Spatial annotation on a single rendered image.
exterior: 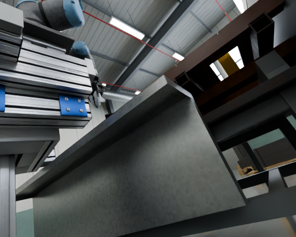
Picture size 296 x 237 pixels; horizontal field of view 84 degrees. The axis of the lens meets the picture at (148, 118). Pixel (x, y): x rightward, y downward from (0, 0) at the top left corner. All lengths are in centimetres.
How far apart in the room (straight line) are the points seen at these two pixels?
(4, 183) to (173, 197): 54
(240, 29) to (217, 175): 47
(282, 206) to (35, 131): 79
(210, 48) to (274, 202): 53
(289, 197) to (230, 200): 17
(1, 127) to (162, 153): 51
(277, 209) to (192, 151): 28
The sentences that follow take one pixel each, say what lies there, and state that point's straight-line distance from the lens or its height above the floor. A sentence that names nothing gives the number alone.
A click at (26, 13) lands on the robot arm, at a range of 89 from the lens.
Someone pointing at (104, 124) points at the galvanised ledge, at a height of 67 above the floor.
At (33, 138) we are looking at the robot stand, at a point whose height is 69.
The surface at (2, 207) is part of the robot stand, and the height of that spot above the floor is 52.
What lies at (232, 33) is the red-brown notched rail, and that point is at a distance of 69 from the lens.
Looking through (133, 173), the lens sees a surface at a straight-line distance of 71.
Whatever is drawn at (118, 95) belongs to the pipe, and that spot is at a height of 591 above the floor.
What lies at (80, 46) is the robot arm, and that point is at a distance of 100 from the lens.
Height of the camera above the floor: 41
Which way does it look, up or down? 23 degrees up
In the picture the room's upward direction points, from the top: 21 degrees counter-clockwise
